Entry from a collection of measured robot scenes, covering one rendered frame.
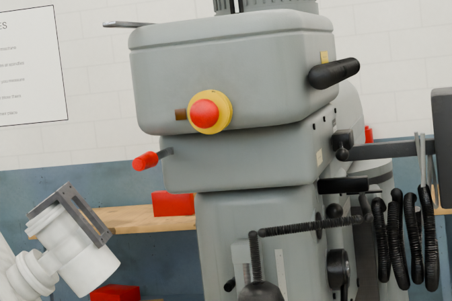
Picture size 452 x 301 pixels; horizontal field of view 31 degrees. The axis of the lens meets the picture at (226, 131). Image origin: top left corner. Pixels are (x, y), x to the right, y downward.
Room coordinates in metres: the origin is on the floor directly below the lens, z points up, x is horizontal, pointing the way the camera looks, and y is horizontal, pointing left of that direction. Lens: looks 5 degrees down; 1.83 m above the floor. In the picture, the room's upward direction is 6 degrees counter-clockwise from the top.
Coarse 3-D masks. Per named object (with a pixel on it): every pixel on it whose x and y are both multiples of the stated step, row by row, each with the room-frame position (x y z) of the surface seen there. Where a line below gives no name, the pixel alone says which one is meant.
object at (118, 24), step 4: (104, 24) 1.12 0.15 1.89; (108, 24) 1.11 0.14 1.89; (112, 24) 1.11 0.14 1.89; (116, 24) 1.11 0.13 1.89; (120, 24) 1.13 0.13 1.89; (124, 24) 1.14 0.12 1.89; (128, 24) 1.16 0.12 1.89; (132, 24) 1.17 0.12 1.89; (136, 24) 1.19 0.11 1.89; (140, 24) 1.21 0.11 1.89; (144, 24) 1.22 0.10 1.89; (148, 24) 1.24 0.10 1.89; (136, 28) 1.24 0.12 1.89
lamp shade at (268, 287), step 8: (248, 288) 1.13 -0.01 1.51; (256, 288) 1.12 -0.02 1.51; (264, 288) 1.12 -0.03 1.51; (272, 288) 1.13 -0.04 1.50; (240, 296) 1.13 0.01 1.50; (248, 296) 1.12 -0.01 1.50; (256, 296) 1.11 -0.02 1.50; (264, 296) 1.11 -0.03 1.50; (272, 296) 1.12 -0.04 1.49; (280, 296) 1.13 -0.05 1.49
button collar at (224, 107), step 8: (200, 96) 1.11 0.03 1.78; (208, 96) 1.11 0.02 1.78; (216, 96) 1.11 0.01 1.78; (224, 96) 1.11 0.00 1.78; (216, 104) 1.11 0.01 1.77; (224, 104) 1.11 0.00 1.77; (224, 112) 1.11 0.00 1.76; (232, 112) 1.12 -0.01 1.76; (224, 120) 1.11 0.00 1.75; (200, 128) 1.11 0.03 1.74; (208, 128) 1.11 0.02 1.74; (216, 128) 1.11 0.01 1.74; (224, 128) 1.12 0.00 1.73
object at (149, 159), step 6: (162, 150) 1.21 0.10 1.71; (168, 150) 1.23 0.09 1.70; (144, 156) 1.13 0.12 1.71; (150, 156) 1.14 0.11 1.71; (156, 156) 1.16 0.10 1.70; (162, 156) 1.20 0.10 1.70; (138, 162) 1.11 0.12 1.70; (144, 162) 1.11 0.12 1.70; (150, 162) 1.13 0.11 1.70; (156, 162) 1.15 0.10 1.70; (138, 168) 1.11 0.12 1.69; (144, 168) 1.11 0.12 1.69
